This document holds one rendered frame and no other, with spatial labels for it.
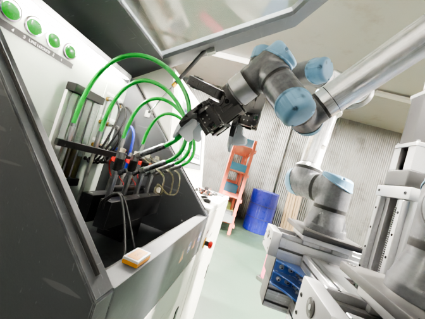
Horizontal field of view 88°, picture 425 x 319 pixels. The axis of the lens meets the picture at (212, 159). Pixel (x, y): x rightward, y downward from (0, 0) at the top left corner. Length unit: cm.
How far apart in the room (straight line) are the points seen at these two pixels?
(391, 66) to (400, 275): 41
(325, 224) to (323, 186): 14
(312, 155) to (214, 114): 60
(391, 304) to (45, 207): 52
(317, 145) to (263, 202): 425
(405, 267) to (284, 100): 36
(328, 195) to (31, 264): 86
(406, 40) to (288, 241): 66
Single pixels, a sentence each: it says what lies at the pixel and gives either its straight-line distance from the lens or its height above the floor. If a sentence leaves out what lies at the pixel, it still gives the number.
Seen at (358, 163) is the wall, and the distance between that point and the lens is 742.
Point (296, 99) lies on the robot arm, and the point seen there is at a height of 133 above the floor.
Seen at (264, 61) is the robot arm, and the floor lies 141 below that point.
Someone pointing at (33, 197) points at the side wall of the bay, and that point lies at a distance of 40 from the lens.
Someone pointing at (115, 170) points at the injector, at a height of 106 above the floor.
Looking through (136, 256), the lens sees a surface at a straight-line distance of 45.
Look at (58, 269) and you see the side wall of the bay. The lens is 38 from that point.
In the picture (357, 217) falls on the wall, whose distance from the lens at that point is 747.
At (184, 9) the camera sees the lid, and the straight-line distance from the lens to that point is 95.
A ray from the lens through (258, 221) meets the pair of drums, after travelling 530.
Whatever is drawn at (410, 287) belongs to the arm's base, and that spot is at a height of 106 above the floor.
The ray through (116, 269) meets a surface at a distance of 43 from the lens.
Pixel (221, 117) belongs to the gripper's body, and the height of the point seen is 128.
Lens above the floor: 115
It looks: 2 degrees up
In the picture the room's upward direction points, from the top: 17 degrees clockwise
